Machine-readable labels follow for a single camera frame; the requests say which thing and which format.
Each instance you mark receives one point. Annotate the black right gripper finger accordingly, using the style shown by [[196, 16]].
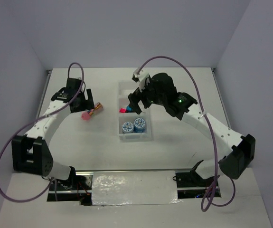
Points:
[[134, 103], [146, 103]]

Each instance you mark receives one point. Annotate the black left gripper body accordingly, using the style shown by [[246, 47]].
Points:
[[81, 96]]

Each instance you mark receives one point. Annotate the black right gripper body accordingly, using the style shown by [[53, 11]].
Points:
[[149, 92]]

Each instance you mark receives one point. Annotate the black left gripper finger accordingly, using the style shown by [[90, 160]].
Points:
[[89, 102], [78, 106]]

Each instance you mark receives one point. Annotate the pink capped pencil tube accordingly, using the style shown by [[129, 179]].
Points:
[[86, 115]]

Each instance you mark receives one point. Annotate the pink cap black highlighter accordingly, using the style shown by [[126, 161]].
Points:
[[122, 110]]

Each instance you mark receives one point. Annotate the blue round jar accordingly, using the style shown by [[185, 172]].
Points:
[[139, 125], [127, 127]]

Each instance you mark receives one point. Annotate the blue cap black highlighter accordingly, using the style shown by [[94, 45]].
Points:
[[129, 109]]

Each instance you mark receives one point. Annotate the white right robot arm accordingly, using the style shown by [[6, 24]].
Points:
[[234, 150]]

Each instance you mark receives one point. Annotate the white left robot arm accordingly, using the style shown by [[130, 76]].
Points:
[[31, 153]]

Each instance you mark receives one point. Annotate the translucent three-compartment organizer tray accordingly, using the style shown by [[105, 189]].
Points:
[[124, 88]]

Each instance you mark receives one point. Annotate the silver foil covered plate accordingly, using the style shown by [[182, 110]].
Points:
[[134, 188]]

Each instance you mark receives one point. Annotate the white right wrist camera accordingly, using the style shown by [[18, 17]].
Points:
[[140, 77]]

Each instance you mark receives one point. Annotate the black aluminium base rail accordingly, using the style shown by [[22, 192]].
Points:
[[188, 187]]

